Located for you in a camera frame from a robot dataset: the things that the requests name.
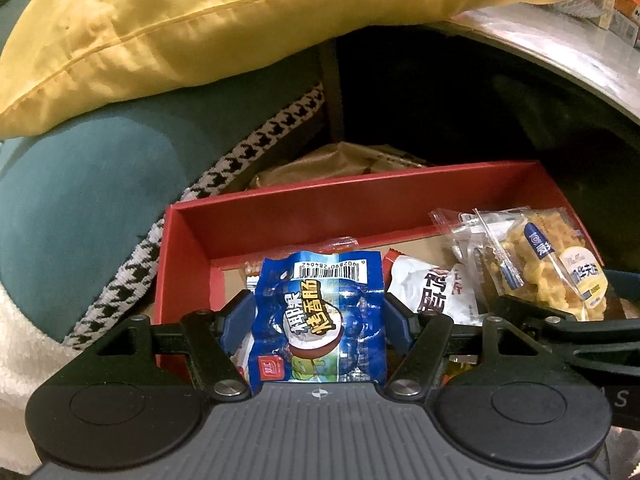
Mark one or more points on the blue sausage packet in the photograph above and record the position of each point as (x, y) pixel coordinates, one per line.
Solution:
(320, 325)

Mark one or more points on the red cardboard box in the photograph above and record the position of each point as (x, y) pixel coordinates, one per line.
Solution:
(350, 200)

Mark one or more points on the teal sofa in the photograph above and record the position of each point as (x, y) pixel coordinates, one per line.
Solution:
(90, 200)

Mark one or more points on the brown paper bag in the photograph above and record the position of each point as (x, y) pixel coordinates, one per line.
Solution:
(325, 165)

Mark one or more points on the small beige box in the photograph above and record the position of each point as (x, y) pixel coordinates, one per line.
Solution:
(606, 10)

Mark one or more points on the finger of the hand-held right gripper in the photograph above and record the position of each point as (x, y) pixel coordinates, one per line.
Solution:
(627, 282)
(600, 345)

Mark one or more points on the dark round coffee table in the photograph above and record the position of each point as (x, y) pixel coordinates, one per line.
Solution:
(475, 110)

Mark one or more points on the white fleece blanket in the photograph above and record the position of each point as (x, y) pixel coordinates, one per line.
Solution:
(20, 370)

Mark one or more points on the yellow pillow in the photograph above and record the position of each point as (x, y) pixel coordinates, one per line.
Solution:
(200, 25)

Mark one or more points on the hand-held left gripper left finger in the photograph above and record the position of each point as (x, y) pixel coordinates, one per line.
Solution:
(239, 312)

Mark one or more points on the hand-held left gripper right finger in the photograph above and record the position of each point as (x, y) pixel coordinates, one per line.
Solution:
(395, 320)

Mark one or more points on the white snack packet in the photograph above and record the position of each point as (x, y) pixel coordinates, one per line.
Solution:
(430, 290)

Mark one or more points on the yellow crisp snack packet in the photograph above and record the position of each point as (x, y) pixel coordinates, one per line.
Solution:
(535, 260)

